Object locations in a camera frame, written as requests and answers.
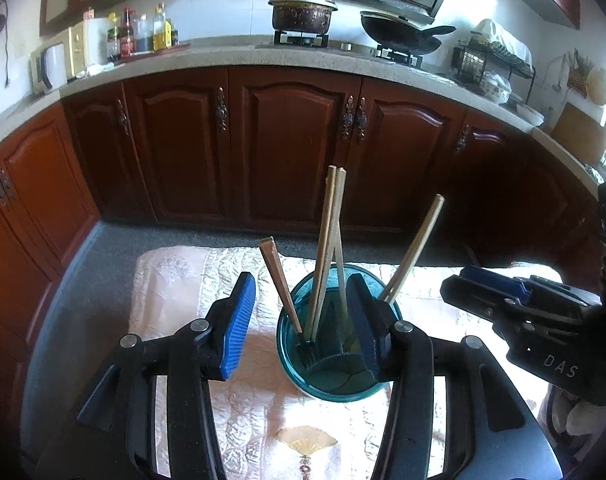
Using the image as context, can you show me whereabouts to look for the dark cooking pot with lid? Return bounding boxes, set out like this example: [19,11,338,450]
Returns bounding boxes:
[268,0,338,36]

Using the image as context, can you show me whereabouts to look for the black wok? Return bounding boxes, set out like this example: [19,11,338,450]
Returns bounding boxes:
[359,11,456,56]

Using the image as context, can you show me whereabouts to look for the steel fork pink handle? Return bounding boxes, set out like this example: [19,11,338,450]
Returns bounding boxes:
[295,332,318,368]

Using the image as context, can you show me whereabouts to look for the cream quilted table cloth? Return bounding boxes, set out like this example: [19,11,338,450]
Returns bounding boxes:
[127,244,569,480]

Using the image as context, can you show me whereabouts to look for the light bamboo chopstick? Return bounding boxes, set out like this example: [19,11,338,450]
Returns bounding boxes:
[303,165,337,340]

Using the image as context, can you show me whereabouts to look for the dish drying rack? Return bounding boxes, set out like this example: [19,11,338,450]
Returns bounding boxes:
[451,18,536,104]

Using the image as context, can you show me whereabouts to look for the dark wooden chopstick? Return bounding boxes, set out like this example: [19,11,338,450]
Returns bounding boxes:
[311,166,346,341]

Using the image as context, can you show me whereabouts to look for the dark sauce bottle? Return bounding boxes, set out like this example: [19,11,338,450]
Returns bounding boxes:
[118,6,135,58]

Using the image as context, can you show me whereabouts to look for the white floral utensil holder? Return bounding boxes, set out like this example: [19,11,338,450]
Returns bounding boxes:
[275,266,384,403]

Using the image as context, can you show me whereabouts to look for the gas stove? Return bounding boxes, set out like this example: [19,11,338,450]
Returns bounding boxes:
[261,30,422,70]

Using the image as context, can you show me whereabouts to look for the wooden kitchen cabinets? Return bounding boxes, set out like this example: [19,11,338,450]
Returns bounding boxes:
[0,66,598,364]

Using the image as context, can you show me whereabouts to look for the pale bamboo chopstick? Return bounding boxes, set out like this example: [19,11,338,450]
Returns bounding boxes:
[378,194,445,304]

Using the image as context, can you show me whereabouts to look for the white gloved right hand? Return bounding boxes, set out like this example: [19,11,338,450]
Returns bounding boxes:
[544,387,606,438]

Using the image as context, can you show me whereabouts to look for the white electric kettle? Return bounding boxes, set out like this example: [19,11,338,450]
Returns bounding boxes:
[30,44,68,94]

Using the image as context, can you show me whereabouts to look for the oil bottle yellow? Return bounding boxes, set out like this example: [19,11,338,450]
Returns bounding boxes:
[152,2,173,52]

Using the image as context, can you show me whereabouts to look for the brown wooden chopstick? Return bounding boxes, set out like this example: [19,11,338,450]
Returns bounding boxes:
[260,237,303,336]

